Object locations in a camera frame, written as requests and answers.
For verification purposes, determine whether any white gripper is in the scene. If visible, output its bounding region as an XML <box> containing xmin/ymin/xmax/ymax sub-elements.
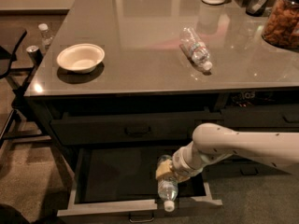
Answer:
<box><xmin>155</xmin><ymin>147</ymin><xmax>203</xmax><ymax>183</ymax></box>

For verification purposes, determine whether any blue label plastic bottle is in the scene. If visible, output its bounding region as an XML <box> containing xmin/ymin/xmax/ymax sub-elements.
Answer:
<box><xmin>156</xmin><ymin>155</ymin><xmax>178</xmax><ymax>212</ymax></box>

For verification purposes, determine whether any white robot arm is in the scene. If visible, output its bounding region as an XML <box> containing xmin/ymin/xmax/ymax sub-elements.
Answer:
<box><xmin>156</xmin><ymin>123</ymin><xmax>299</xmax><ymax>183</ymax></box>

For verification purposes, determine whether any right bottom drawer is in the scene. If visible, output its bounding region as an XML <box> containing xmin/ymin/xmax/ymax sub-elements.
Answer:
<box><xmin>205</xmin><ymin>161</ymin><xmax>286</xmax><ymax>179</ymax></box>

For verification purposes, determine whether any open middle drawer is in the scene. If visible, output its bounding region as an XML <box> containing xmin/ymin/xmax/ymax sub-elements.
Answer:
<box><xmin>58</xmin><ymin>142</ymin><xmax>222</xmax><ymax>224</ymax></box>

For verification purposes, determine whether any dark top drawer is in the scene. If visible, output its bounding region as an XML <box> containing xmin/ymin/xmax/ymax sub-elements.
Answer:
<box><xmin>50</xmin><ymin>111</ymin><xmax>223</xmax><ymax>146</ymax></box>

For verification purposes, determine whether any right top drawer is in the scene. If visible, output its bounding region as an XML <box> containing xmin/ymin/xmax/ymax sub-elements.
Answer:
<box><xmin>221</xmin><ymin>105</ymin><xmax>299</xmax><ymax>128</ymax></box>

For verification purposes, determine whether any clear plastic bottle red label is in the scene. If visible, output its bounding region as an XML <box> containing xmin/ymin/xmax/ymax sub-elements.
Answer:
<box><xmin>180</xmin><ymin>27</ymin><xmax>213</xmax><ymax>71</ymax></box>

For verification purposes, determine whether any small bottle on chair side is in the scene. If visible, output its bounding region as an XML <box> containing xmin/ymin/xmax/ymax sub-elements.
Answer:
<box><xmin>38</xmin><ymin>23</ymin><xmax>53</xmax><ymax>50</ymax></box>

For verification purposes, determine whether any dark cabinet counter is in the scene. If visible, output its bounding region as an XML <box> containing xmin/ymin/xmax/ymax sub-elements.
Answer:
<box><xmin>25</xmin><ymin>0</ymin><xmax>298</xmax><ymax>164</ymax></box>

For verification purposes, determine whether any white paper bowl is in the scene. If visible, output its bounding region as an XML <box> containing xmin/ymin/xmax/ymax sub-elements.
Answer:
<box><xmin>56</xmin><ymin>43</ymin><xmax>105</xmax><ymax>74</ymax></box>

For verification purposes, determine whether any black chair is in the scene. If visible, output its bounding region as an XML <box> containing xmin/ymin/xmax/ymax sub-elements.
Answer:
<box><xmin>0</xmin><ymin>27</ymin><xmax>48</xmax><ymax>147</ymax></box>

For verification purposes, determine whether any snack jar with black lid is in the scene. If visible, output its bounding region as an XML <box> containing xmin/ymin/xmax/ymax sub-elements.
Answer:
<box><xmin>262</xmin><ymin>0</ymin><xmax>299</xmax><ymax>49</ymax></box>

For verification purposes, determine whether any metal can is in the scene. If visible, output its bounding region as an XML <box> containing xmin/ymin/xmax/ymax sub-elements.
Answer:
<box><xmin>26</xmin><ymin>45</ymin><xmax>43</xmax><ymax>66</ymax></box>

